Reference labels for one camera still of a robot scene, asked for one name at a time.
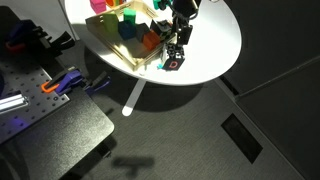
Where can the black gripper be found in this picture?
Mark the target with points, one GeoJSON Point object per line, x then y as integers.
{"type": "Point", "coordinates": [185, 7]}

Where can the triangle pattern block blue sides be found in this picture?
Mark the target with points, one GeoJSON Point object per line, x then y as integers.
{"type": "Point", "coordinates": [173, 63]}

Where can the black white patterned toy block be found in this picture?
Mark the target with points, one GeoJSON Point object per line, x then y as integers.
{"type": "Point", "coordinates": [161, 28]}

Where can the small orange toy block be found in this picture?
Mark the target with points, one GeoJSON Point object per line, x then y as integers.
{"type": "Point", "coordinates": [151, 40]}

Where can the dark grey toy block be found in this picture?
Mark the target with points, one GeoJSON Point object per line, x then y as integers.
{"type": "Point", "coordinates": [141, 31]}

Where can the wooden tray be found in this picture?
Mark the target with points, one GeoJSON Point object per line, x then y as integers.
{"type": "Point", "coordinates": [131, 50]}

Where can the green toy block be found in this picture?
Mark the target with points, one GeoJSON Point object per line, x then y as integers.
{"type": "Point", "coordinates": [130, 15]}

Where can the blue toy block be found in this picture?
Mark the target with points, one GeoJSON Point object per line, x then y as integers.
{"type": "Point", "coordinates": [126, 30]}

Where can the yellow-green toy block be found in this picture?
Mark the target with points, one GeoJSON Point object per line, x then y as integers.
{"type": "Point", "coordinates": [110, 22]}

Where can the pink toy block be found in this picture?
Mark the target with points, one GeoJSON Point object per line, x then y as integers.
{"type": "Point", "coordinates": [98, 5]}

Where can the white table base legs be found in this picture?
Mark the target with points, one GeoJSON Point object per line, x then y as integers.
{"type": "Point", "coordinates": [133, 96]}

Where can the dark blue spring clamp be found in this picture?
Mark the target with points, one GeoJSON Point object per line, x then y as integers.
{"type": "Point", "coordinates": [98, 83]}

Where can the black spring clamp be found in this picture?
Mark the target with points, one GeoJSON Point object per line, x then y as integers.
{"type": "Point", "coordinates": [63, 40]}

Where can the dark floor access panel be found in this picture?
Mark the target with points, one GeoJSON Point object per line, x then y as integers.
{"type": "Point", "coordinates": [241, 136]}

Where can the black cart top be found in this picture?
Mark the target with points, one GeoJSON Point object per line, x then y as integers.
{"type": "Point", "coordinates": [66, 133]}

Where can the perforated metal breadboard plate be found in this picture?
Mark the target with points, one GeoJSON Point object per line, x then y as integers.
{"type": "Point", "coordinates": [30, 86]}

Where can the aluminium extrusion bar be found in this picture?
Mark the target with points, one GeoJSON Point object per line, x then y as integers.
{"type": "Point", "coordinates": [13, 101]}

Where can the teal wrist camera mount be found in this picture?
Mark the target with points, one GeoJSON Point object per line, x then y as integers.
{"type": "Point", "coordinates": [158, 4]}

